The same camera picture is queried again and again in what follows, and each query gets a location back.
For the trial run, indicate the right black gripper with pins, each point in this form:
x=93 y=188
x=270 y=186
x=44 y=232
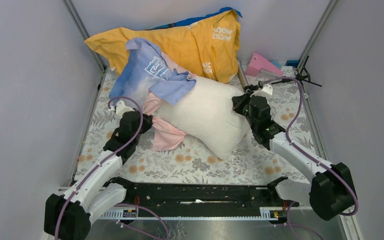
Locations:
x=239 y=102

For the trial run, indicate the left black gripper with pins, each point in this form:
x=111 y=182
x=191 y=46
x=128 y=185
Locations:
x=146 y=121

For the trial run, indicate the white pillow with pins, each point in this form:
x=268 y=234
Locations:
x=206 y=113

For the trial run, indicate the blue Elsa pillowcase pink inside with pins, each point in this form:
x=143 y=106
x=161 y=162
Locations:
x=149 y=79

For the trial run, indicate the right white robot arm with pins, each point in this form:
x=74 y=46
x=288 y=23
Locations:
x=330 y=190

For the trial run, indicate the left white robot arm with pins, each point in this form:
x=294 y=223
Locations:
x=69 y=216

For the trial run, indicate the yellow Mickey Mouse pillow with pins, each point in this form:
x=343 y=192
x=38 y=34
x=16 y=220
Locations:
x=207 y=47

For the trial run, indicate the blue cloth behind pillow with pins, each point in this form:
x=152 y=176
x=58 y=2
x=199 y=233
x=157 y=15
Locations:
x=189 y=21

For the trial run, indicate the metal cylinder rod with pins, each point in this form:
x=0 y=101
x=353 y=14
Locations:
x=241 y=75

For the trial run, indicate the pink wedge block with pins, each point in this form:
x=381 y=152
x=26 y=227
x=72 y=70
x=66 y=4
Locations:
x=259 y=66

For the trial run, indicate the black tripod stand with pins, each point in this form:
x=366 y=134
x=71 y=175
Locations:
x=302 y=75

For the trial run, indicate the floral patterned mat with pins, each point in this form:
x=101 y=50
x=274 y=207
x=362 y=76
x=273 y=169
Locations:
x=192 y=162

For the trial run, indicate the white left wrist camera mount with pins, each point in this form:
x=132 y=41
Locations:
x=120 y=108

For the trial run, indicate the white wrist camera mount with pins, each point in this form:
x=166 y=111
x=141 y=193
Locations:
x=265 y=91
x=120 y=108

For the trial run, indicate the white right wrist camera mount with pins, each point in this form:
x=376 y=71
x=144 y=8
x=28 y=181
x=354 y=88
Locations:
x=265 y=91

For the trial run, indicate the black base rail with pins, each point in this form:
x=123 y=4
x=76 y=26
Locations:
x=187 y=201

